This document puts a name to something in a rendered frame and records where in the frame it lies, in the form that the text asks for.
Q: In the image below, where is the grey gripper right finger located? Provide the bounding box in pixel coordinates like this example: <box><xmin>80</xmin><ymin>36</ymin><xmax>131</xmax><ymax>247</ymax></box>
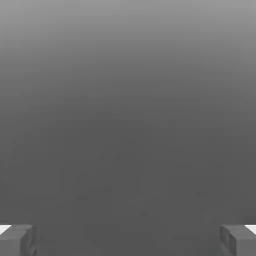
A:
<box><xmin>219</xmin><ymin>224</ymin><xmax>256</xmax><ymax>256</ymax></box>

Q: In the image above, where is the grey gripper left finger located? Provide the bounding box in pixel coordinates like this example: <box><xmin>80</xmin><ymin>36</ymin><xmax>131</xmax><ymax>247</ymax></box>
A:
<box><xmin>0</xmin><ymin>224</ymin><xmax>38</xmax><ymax>256</ymax></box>

